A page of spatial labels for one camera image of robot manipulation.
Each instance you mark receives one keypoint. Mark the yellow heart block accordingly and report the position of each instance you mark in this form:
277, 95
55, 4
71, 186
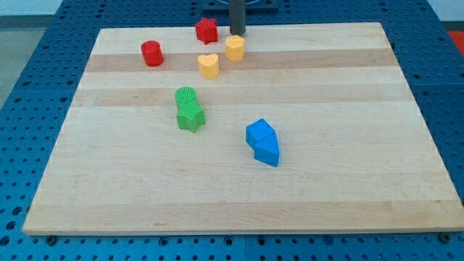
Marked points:
208, 65

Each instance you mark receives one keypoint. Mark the red star block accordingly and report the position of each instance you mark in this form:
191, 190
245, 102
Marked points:
207, 30

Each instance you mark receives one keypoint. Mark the blue cube block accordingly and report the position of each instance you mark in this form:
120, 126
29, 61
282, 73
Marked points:
258, 131

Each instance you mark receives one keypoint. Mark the green cylinder block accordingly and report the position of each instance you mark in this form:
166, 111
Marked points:
185, 95

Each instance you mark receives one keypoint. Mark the yellow hexagon block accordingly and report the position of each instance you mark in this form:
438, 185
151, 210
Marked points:
234, 48

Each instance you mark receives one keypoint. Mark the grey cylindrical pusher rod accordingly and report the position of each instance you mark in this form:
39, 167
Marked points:
237, 17

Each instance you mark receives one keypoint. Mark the blue triangle block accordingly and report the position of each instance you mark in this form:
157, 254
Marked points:
267, 150

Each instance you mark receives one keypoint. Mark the light wooden board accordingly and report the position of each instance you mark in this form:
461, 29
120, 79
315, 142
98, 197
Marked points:
356, 155

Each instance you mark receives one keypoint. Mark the green star block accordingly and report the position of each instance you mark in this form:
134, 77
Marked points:
190, 116

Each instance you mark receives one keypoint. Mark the red cylinder block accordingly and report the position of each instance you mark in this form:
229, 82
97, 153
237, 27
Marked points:
152, 53

